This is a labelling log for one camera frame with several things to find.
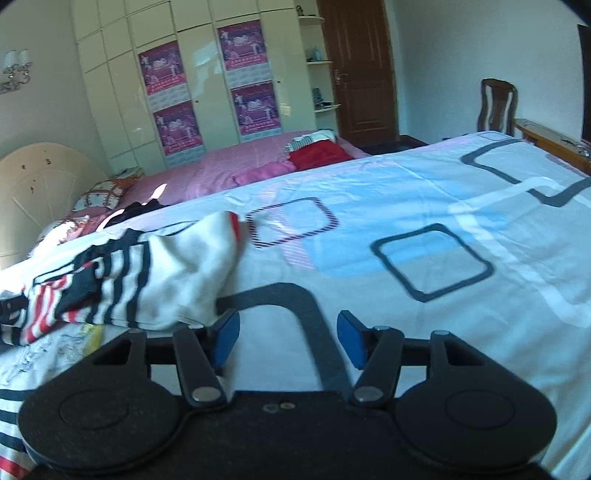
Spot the pink garment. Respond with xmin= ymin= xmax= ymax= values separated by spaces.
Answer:
xmin=233 ymin=159 xmax=297 ymax=188

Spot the purple wall poster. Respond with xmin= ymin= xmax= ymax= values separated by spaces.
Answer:
xmin=152 ymin=102 xmax=204 ymax=168
xmin=230 ymin=80 xmax=283 ymax=144
xmin=216 ymin=19 xmax=271 ymax=86
xmin=139 ymin=41 xmax=193 ymax=110

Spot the pink floral pillow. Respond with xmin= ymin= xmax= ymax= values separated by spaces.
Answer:
xmin=39 ymin=214 xmax=105 ymax=241

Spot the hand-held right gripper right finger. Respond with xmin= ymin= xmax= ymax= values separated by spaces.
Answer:
xmin=336 ymin=310 xmax=490 ymax=409

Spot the navy red striped garment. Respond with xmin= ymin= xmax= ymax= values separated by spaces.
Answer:
xmin=0 ymin=388 xmax=31 ymax=470

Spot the wooden bed footboard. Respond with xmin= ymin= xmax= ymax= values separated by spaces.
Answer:
xmin=513 ymin=117 xmax=591 ymax=176

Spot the black white striped cloth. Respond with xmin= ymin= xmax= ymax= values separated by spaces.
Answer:
xmin=283 ymin=130 xmax=341 ymax=153

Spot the red navy white striped sweater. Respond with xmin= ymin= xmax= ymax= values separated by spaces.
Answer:
xmin=0 ymin=210 xmax=246 ymax=348

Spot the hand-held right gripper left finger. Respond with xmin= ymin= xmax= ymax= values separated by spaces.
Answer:
xmin=91 ymin=308 xmax=242 ymax=411

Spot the brown wooden door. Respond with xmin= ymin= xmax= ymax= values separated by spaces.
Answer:
xmin=318 ymin=0 xmax=400 ymax=142

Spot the cream wardrobe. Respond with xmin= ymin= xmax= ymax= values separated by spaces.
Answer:
xmin=71 ymin=0 xmax=324 ymax=171

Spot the pink bed sheet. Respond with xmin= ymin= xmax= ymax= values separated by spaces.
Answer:
xmin=69 ymin=129 xmax=371 ymax=232

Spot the dark flat screen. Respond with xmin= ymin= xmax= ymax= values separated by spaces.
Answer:
xmin=577 ymin=23 xmax=591 ymax=145

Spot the cream bed headboard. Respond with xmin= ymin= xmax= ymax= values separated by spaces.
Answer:
xmin=0 ymin=142 xmax=110 ymax=271

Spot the white blue patterned bed sheet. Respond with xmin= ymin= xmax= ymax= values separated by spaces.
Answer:
xmin=0 ymin=130 xmax=591 ymax=480

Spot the cream corner shelf unit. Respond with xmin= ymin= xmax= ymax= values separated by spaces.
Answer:
xmin=295 ymin=4 xmax=341 ymax=114

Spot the dark wooden chair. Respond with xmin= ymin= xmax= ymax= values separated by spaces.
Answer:
xmin=475 ymin=78 xmax=518 ymax=137

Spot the heart patterned pillow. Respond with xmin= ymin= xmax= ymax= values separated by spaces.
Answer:
xmin=71 ymin=175 xmax=144 ymax=213

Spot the glass wall lamp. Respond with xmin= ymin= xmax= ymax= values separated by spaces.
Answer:
xmin=0 ymin=48 xmax=33 ymax=96

